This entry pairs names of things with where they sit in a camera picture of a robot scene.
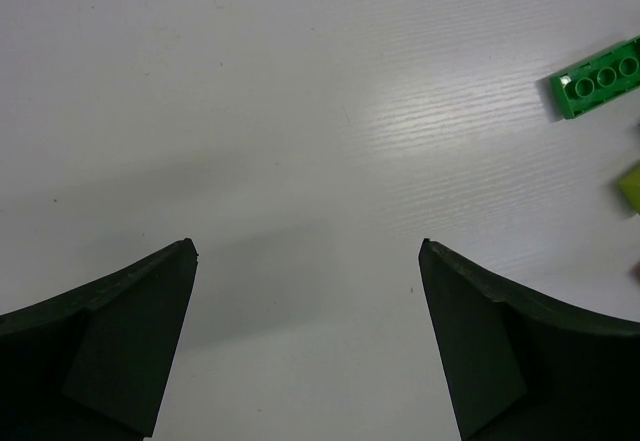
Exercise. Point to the long green lego brick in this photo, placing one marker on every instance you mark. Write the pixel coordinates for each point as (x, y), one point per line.
(597, 80)

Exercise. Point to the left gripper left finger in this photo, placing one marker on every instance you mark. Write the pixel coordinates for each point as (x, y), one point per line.
(93, 363)

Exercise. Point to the lime square lego left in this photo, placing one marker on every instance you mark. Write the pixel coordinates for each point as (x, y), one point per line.
(628, 185)

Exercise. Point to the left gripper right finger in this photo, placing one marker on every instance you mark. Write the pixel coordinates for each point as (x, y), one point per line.
(521, 365)

